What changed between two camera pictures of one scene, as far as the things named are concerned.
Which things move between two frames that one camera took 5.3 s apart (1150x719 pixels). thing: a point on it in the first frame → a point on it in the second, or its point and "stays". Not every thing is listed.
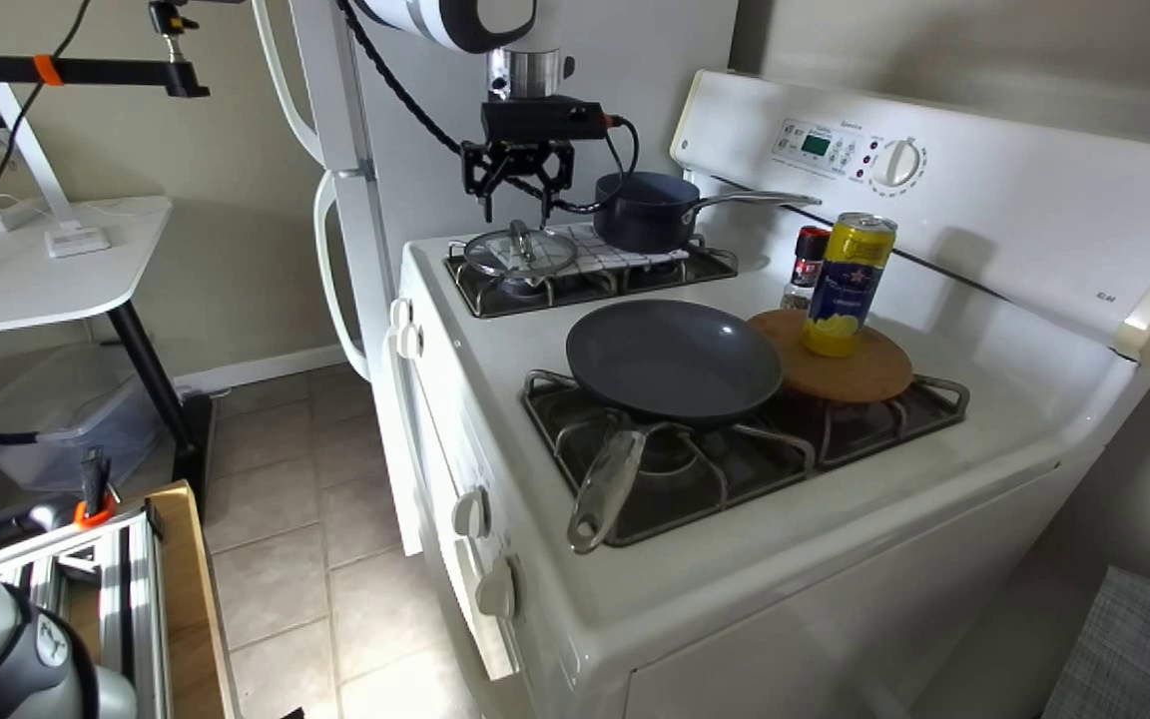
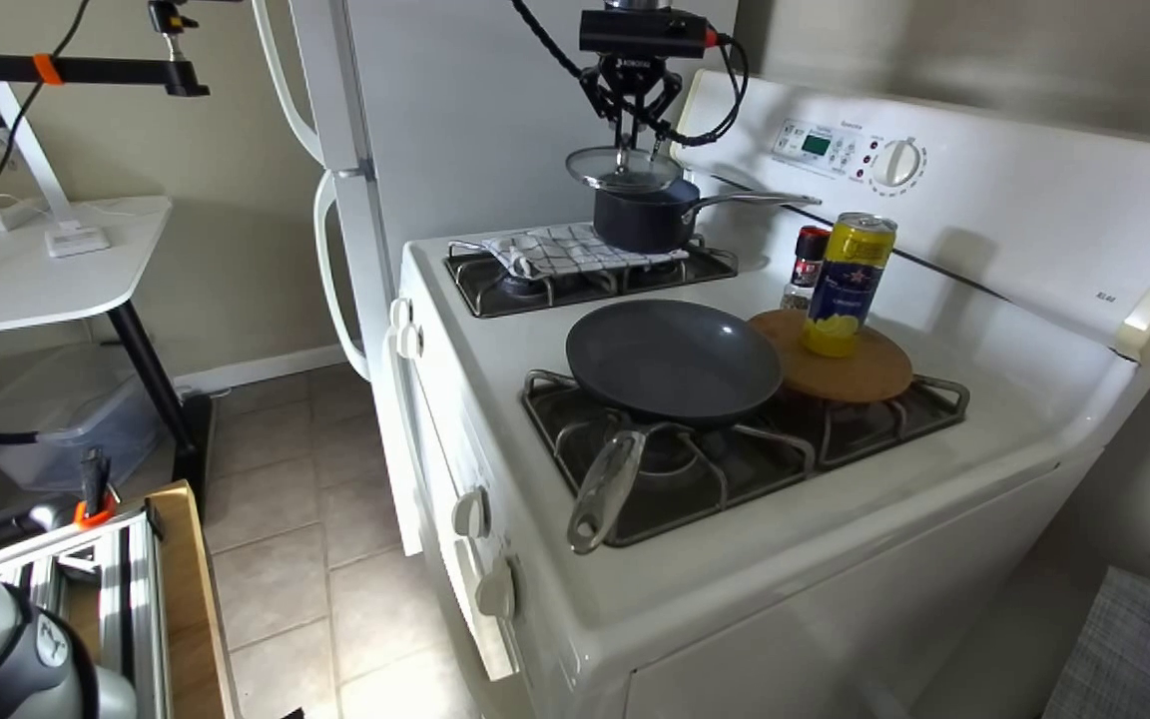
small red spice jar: x=807 y=262 stays
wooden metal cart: x=143 y=588 stays
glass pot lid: x=523 y=255 → x=649 y=171
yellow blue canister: x=853 y=262 stays
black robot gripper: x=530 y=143 → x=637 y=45
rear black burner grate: x=503 y=294 stays
